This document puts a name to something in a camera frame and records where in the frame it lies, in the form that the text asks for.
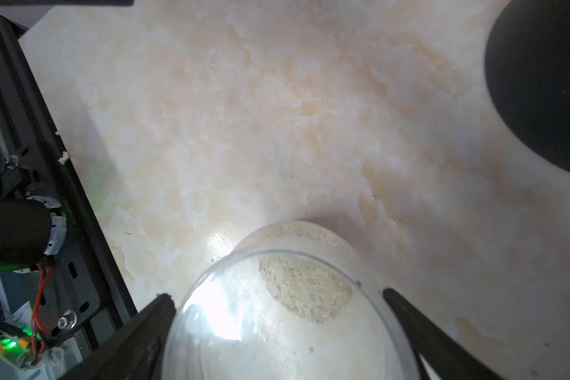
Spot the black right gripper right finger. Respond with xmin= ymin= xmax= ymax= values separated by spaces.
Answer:
xmin=383 ymin=288 xmax=500 ymax=379

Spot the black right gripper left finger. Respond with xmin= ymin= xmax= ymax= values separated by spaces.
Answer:
xmin=62 ymin=294 xmax=176 ymax=379

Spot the oatmeal jar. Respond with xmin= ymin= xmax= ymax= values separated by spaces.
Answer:
xmin=161 ymin=221 xmax=421 ymax=379

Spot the black trash bin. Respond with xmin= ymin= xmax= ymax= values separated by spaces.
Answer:
xmin=484 ymin=0 xmax=570 ymax=173

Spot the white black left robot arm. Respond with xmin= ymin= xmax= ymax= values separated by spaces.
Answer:
xmin=0 ymin=196 xmax=67 ymax=273

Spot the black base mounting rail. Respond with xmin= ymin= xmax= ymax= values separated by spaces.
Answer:
xmin=0 ymin=17 xmax=136 ymax=356

